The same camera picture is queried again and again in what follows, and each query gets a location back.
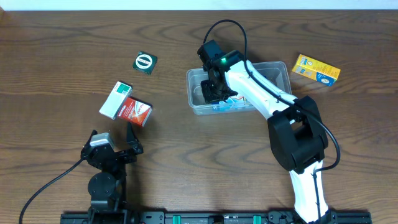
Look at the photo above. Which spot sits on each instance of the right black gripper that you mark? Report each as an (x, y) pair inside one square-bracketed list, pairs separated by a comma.
[(211, 90)]

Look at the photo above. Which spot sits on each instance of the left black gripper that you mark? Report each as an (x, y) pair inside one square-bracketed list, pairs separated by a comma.
[(133, 143)]

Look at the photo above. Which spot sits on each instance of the blue fever patch box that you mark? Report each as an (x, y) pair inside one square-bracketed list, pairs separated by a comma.
[(233, 103)]

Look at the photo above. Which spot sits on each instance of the yellow medicine box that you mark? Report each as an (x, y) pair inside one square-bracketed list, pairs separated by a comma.
[(316, 70)]

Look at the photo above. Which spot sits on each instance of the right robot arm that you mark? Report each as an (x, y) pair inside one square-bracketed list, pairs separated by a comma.
[(296, 137)]

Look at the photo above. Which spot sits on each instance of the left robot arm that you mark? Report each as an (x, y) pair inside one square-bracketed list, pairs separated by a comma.
[(108, 187)]

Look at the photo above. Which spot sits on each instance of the clear plastic container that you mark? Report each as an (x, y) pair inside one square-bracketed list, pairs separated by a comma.
[(276, 72)]

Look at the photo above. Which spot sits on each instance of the white green Panadol box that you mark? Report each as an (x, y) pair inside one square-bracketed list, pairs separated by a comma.
[(115, 100)]

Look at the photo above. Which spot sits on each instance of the red Panadol ActiFast box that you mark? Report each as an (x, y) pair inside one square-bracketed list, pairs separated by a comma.
[(135, 111)]

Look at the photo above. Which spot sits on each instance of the dark green square box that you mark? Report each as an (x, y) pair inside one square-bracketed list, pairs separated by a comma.
[(145, 62)]

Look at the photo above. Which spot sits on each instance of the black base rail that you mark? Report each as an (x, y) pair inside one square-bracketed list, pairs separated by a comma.
[(273, 217)]

